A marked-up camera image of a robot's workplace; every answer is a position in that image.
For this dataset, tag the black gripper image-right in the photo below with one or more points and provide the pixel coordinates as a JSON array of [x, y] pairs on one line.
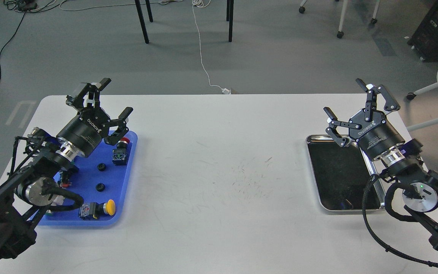
[[373, 137]]

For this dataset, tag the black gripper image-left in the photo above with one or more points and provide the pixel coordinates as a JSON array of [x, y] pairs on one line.
[[86, 131]]

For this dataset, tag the silver metal tray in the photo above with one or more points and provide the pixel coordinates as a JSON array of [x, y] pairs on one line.
[[340, 174]]

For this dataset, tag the blue plastic tray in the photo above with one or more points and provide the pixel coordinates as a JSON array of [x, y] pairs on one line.
[[114, 177]]

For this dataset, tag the white office chair base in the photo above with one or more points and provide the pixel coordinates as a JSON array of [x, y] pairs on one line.
[[340, 32]]

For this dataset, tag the black equipment case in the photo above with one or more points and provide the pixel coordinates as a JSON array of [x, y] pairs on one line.
[[425, 38]]

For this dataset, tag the red push button switch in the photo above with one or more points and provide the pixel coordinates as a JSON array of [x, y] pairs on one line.
[[120, 154]]

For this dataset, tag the yellow push button switch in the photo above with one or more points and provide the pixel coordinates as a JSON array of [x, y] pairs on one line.
[[94, 210]]

